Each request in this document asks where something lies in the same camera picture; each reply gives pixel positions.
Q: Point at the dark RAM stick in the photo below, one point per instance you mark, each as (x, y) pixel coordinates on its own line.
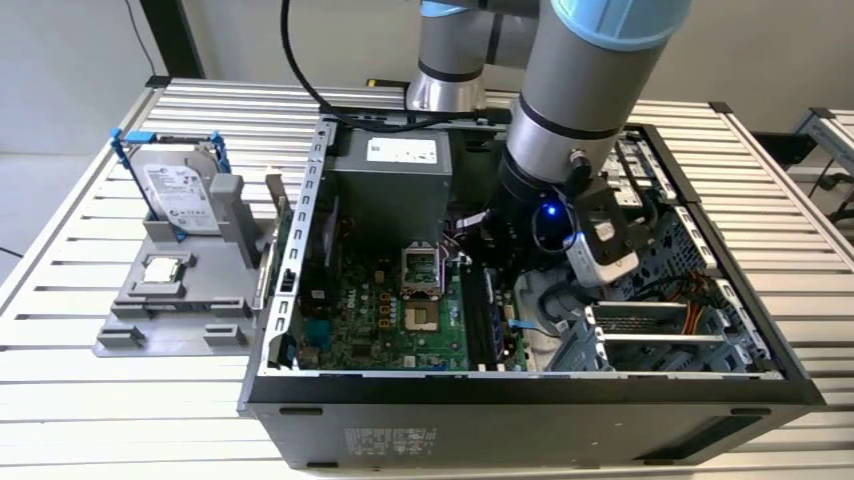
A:
(492, 315)

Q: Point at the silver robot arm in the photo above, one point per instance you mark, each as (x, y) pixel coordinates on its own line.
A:
(580, 100)

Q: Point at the black RAM slot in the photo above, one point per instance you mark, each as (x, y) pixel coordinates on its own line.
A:
(478, 320)
(470, 320)

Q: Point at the thin metal locking lever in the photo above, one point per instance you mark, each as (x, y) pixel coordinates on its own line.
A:
(446, 272)

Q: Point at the grey power supply unit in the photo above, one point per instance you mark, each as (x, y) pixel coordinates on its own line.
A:
(387, 200)

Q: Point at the grey metal drive cage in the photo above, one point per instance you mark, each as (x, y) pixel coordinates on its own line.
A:
(630, 165)

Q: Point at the blue data plug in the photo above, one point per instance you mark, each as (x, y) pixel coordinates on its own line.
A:
(519, 324)

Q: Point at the CPU socket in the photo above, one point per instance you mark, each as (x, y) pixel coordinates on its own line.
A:
(420, 315)

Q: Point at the metal disk bay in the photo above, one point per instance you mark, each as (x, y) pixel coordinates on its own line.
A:
(640, 340)

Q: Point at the green motherboard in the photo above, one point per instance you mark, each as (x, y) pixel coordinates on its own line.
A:
(360, 325)

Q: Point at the green graphics card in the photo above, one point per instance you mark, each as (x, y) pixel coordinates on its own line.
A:
(283, 215)

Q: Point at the yellow tipped plug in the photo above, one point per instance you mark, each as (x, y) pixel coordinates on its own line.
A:
(372, 82)

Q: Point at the blue expansion slot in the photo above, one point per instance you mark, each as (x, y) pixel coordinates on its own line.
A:
(319, 334)

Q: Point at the black table corner cap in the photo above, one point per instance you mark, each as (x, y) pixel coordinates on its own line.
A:
(719, 106)
(157, 81)

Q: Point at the black PC case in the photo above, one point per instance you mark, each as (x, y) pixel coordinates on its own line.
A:
(467, 425)

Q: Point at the black box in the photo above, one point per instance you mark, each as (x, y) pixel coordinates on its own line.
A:
(783, 147)

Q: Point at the grey parts rack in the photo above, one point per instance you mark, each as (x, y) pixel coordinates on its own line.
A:
(213, 280)

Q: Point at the metal slat side table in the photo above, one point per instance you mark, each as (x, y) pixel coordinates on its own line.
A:
(827, 127)

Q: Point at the hard disk in blue carrier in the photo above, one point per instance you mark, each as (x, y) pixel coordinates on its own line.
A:
(176, 195)

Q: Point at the silver CPU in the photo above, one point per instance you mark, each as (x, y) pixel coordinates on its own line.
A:
(161, 270)

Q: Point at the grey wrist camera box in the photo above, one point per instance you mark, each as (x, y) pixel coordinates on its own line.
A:
(603, 260)

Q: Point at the black frame post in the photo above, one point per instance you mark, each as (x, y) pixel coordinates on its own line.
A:
(175, 40)

